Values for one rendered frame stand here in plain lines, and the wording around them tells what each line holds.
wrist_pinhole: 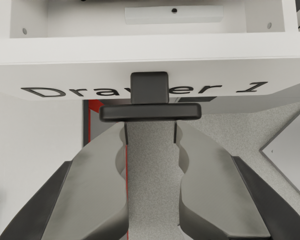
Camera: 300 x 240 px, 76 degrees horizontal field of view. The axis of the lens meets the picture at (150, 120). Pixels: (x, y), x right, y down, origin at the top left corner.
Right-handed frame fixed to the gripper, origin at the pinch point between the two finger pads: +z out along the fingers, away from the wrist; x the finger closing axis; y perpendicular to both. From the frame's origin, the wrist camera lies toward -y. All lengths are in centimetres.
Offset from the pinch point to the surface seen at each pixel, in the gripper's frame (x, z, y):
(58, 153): -13.4, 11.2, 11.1
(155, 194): 2, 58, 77
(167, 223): 9, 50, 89
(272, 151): 64, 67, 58
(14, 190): -19.6, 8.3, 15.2
